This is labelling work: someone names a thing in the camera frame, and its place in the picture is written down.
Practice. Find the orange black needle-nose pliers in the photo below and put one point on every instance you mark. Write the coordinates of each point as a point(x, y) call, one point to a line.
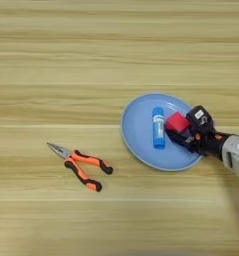
point(81, 163)

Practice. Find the round blue plate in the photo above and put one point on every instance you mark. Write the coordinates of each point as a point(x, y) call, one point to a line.
point(137, 133)

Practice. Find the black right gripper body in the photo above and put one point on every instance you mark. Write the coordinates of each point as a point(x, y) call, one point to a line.
point(207, 143)

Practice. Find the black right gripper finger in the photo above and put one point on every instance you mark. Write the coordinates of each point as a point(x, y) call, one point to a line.
point(179, 138)

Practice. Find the red cube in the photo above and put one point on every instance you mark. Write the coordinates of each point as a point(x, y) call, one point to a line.
point(176, 122)

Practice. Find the blue glue stick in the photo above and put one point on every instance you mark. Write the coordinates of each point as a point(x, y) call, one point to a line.
point(158, 128)

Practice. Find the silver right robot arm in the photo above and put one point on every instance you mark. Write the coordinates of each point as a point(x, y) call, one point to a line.
point(236, 153)

